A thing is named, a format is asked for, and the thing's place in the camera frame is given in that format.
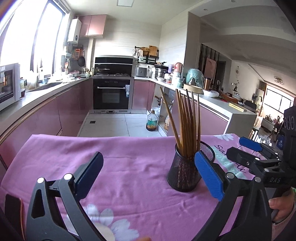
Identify plastic oil bottle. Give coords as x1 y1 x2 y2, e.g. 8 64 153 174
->
146 110 158 132

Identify teal covered appliance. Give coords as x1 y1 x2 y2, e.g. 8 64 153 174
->
186 68 205 88

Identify smartphone on table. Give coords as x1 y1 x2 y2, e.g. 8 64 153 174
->
4 194 25 240

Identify black built-in oven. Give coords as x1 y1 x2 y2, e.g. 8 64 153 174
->
93 76 134 113

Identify ceiling light panel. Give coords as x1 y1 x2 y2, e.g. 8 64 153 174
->
117 0 134 8

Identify person's right hand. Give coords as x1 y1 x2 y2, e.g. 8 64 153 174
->
268 189 294 223

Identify pink upper cabinet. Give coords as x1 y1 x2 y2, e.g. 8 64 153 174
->
79 15 107 38

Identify black frying pan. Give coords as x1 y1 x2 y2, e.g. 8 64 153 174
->
77 55 86 67

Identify round bamboo steamer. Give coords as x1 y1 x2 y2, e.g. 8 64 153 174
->
183 84 203 94

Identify black wall rack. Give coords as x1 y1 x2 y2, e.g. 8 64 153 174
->
133 46 159 65

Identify white microwave oven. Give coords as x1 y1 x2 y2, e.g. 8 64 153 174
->
0 63 21 110

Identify pink thermos jug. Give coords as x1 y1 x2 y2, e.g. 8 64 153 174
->
174 62 183 73

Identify black mesh utensil cup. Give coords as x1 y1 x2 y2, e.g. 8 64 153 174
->
166 145 201 192

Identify bamboo chopstick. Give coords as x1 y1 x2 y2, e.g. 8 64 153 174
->
180 92 187 157
197 94 201 152
183 96 192 156
159 87 181 152
191 92 197 154
176 89 185 156
182 100 190 157
186 90 194 155

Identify steel pot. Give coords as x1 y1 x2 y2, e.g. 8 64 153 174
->
155 68 168 78

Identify white plastic bag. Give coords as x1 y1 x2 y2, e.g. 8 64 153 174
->
203 90 219 98

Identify pink floral tablecloth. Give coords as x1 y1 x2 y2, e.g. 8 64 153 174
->
0 133 266 241

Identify pink sleeve forearm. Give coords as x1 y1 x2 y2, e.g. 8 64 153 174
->
271 204 295 241

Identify white water heater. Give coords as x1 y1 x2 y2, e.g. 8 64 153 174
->
67 18 82 44

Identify black range hood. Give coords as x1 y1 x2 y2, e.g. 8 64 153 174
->
94 56 133 76

